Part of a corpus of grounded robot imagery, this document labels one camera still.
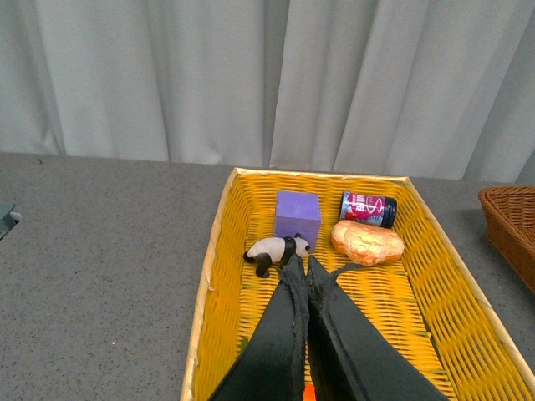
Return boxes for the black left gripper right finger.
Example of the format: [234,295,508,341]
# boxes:
[307,256,447,400]

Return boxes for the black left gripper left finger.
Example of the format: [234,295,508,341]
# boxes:
[210,255,308,400]

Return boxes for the yellow wicker basket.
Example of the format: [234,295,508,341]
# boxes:
[181,168,534,400]

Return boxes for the brown wicker basket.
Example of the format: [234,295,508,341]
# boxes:
[478,185,534,291]

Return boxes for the orange object under gripper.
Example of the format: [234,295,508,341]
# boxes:
[303,383,316,401]

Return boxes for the toy panda figure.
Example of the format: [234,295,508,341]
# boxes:
[242,234,311,278]

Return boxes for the toy bread loaf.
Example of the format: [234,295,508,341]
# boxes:
[331,220,405,266]

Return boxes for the red labelled jar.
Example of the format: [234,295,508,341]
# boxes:
[339,191,397,229]

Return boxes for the purple foam block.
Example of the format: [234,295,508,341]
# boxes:
[273,190,322,252]

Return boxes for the grey curtain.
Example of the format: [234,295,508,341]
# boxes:
[1,1,534,184]

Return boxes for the metal bracket at table edge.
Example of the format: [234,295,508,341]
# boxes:
[0,200,22,239]

